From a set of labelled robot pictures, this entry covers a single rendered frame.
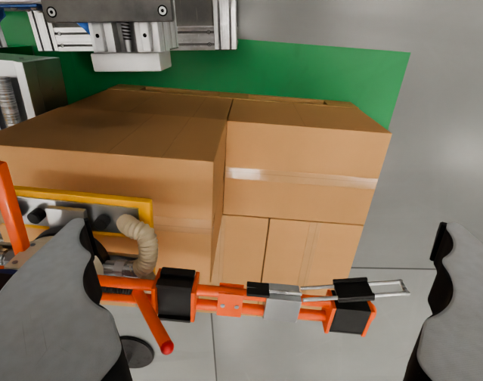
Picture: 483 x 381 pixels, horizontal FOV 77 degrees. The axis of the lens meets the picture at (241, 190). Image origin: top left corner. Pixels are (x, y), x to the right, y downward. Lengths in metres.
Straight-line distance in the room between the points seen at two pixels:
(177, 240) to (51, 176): 0.36
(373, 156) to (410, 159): 0.73
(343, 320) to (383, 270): 1.69
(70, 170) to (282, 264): 0.96
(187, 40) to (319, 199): 0.85
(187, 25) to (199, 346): 2.35
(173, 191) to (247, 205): 0.52
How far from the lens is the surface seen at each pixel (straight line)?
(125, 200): 0.70
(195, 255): 0.90
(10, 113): 1.42
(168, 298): 0.65
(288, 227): 1.32
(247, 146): 1.15
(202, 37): 1.42
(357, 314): 0.68
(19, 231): 0.69
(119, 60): 0.69
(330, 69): 1.68
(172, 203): 0.82
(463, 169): 2.14
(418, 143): 1.94
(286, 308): 0.65
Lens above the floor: 1.63
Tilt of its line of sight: 62 degrees down
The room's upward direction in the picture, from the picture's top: 175 degrees counter-clockwise
